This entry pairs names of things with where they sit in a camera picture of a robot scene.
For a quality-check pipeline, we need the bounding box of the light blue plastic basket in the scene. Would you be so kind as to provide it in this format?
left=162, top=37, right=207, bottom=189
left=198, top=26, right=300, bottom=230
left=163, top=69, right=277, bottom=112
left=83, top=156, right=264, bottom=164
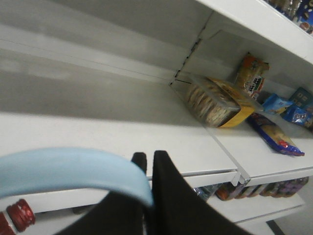
left=0, top=147, right=154, bottom=208

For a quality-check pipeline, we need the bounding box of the blue cookie pack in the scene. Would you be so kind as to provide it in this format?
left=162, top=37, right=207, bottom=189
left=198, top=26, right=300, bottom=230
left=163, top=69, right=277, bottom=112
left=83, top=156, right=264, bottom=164
left=246, top=113, right=305, bottom=157

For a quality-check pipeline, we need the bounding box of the orange snack bag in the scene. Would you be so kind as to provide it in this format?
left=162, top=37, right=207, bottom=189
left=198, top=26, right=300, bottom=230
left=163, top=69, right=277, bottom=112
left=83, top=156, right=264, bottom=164
left=235, top=52, right=269, bottom=100

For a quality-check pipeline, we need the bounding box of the red coca cola bottle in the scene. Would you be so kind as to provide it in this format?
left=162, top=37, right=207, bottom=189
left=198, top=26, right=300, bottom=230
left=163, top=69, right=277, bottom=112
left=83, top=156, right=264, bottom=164
left=0, top=199, right=36, bottom=235

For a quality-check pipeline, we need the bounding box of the clear cracker box yellow label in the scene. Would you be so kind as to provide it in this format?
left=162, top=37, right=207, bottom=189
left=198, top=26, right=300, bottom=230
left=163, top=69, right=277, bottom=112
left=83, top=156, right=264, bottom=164
left=184, top=74, right=263, bottom=128

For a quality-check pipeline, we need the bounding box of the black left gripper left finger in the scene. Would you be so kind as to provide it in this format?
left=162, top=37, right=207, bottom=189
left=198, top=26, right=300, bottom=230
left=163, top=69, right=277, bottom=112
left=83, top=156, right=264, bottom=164
left=56, top=152, right=149, bottom=235

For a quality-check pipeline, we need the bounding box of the white metal shelving unit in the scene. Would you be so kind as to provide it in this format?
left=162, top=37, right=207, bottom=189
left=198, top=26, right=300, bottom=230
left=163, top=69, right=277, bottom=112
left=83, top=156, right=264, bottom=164
left=0, top=0, right=313, bottom=235

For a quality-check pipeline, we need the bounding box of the blue snack bag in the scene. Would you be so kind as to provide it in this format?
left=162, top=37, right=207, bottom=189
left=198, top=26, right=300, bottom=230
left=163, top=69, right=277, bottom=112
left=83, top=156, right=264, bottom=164
left=282, top=105, right=313, bottom=129
left=262, top=94, right=293, bottom=115

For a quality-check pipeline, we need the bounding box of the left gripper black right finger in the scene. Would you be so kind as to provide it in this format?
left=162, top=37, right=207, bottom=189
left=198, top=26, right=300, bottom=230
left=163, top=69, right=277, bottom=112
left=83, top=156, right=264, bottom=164
left=147, top=150, right=249, bottom=235

